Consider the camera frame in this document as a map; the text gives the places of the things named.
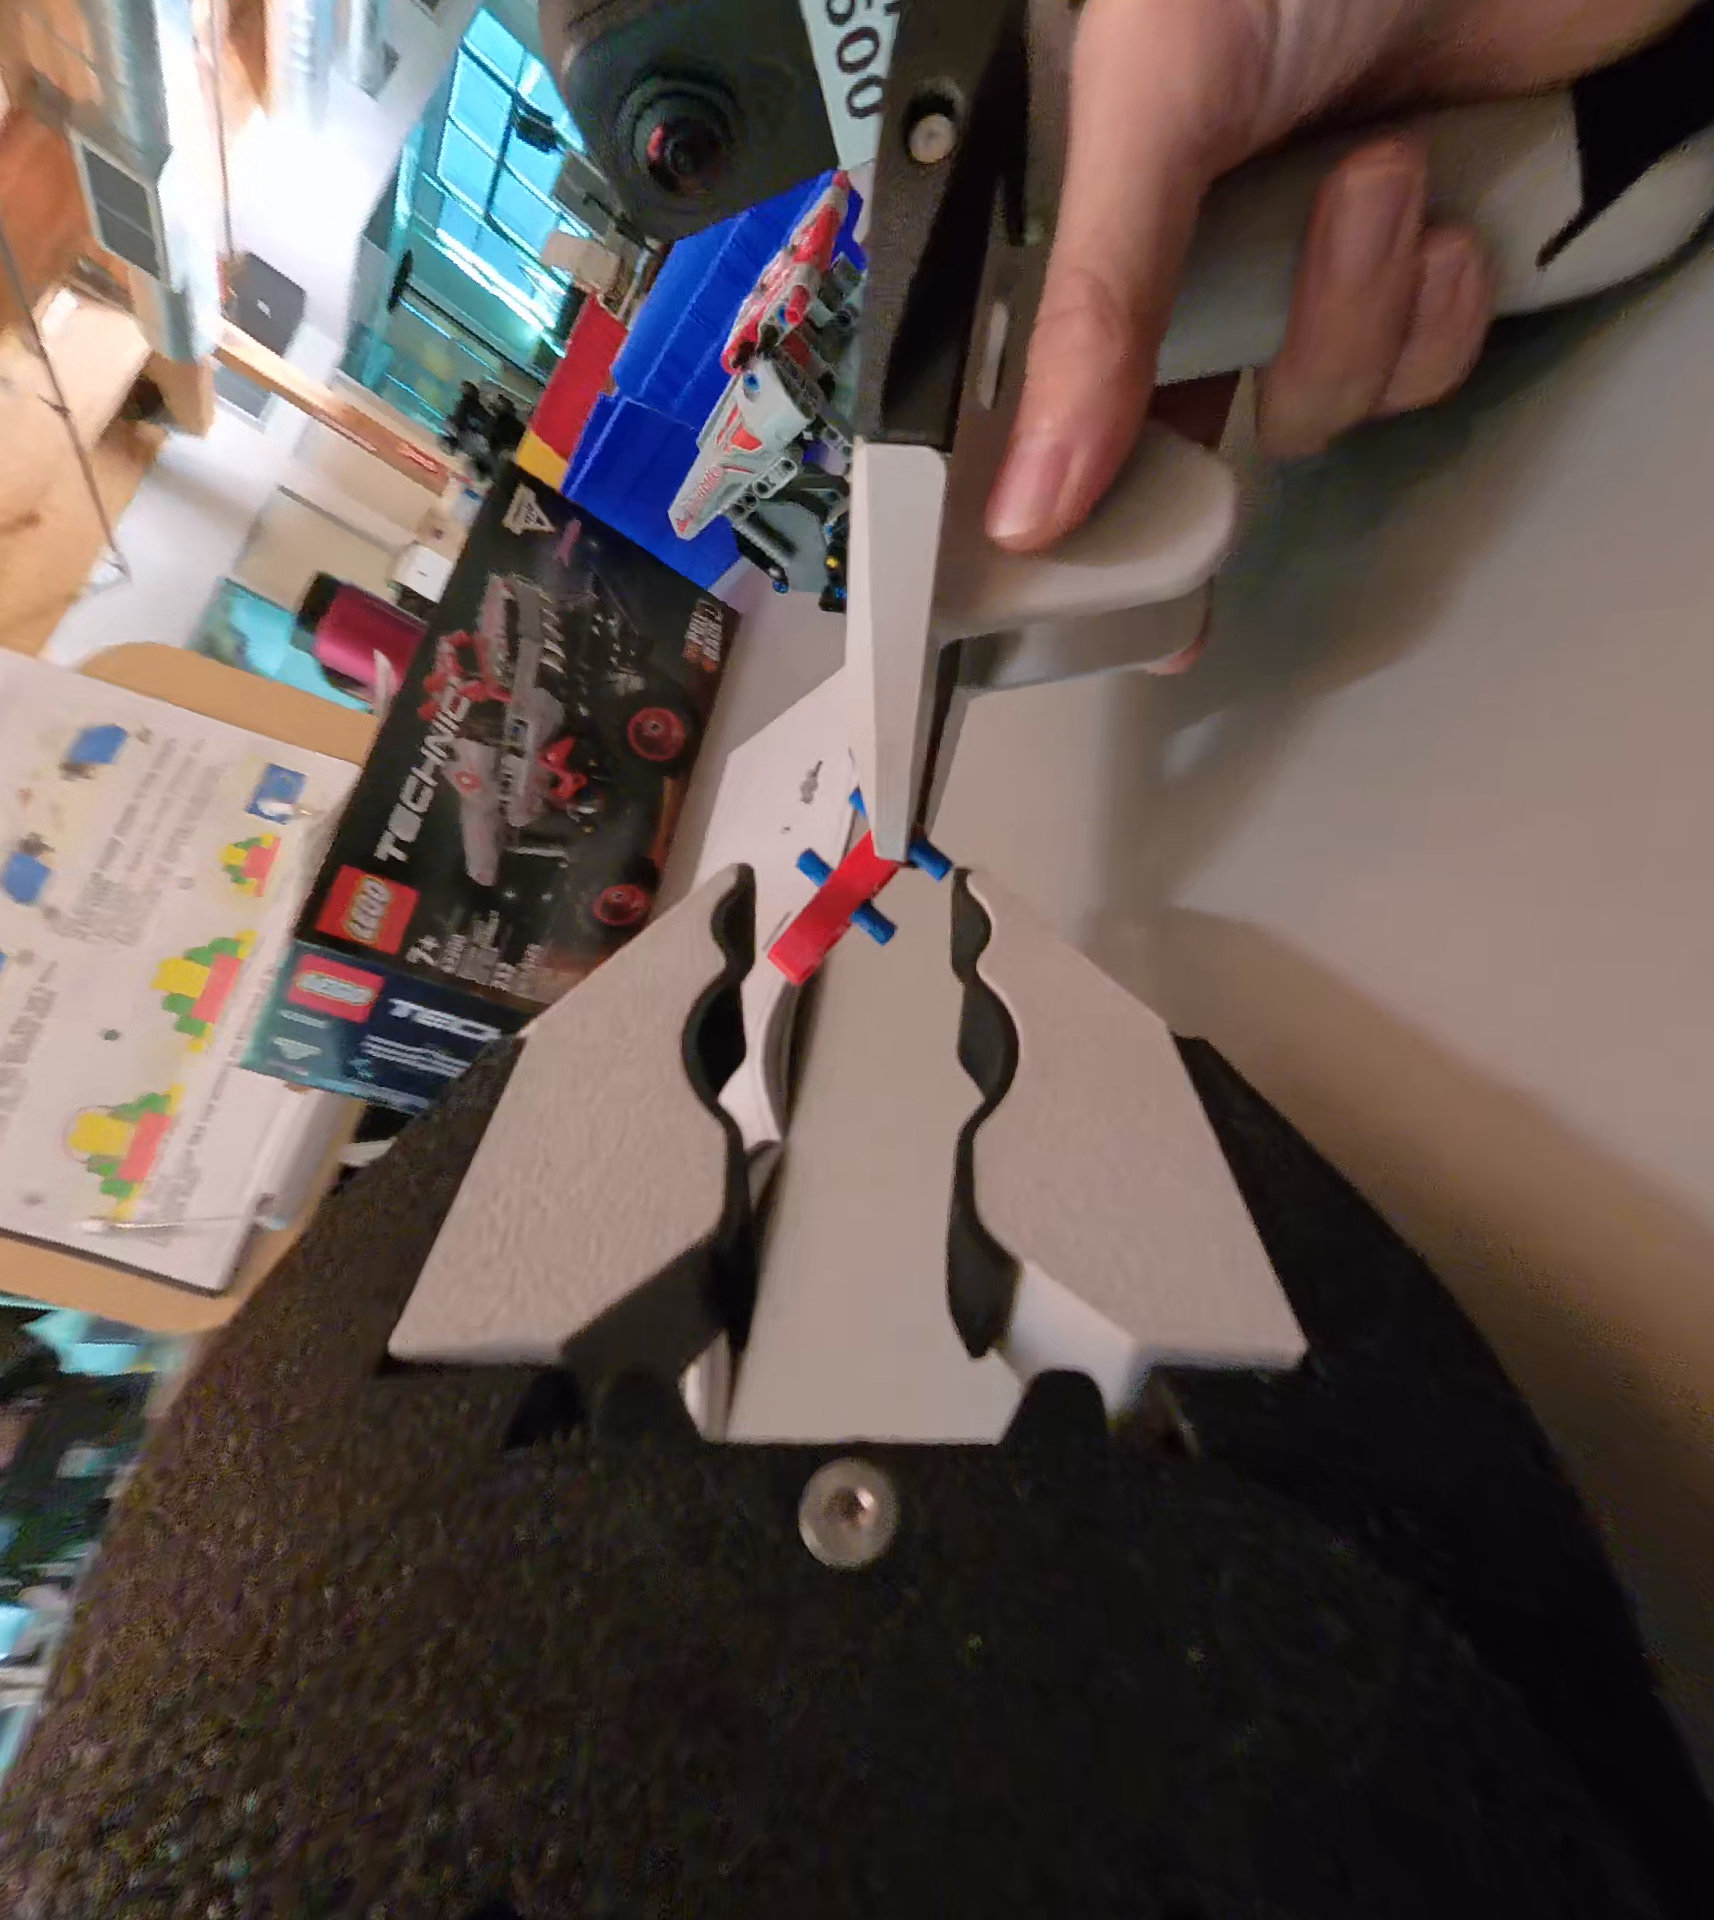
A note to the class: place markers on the black toy set box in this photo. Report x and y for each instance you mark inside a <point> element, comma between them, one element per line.
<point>527,750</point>

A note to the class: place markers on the maroon bottle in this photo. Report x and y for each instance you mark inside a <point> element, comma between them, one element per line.
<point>354,645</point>

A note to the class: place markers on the grey red toy brick vehicle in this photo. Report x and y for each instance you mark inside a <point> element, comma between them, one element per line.
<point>766,421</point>

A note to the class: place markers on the grey desk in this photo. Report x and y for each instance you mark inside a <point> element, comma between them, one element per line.
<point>1397,825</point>

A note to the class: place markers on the yellow storage bin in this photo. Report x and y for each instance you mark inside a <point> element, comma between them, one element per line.
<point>542,452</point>

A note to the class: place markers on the red toy beam blue pins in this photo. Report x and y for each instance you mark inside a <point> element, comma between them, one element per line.
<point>835,914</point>

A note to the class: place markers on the instruction poster on board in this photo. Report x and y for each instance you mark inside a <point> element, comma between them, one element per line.
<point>272,698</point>

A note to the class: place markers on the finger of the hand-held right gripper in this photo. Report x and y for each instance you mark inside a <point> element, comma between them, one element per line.
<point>894,645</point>

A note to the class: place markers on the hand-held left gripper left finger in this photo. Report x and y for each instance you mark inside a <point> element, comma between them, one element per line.
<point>572,1184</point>

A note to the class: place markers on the red storage bin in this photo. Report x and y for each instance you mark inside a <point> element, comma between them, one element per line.
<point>584,369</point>

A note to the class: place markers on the printed brick picture sheet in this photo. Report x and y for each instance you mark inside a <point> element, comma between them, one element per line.
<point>76,930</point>

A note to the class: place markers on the person's right hand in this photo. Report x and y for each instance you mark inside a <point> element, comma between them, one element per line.
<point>1246,90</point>

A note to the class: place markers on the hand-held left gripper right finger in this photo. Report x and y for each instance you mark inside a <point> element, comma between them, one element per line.
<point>1127,1184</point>

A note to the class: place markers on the blue storage bin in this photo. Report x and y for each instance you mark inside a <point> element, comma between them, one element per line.
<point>632,464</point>
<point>693,301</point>

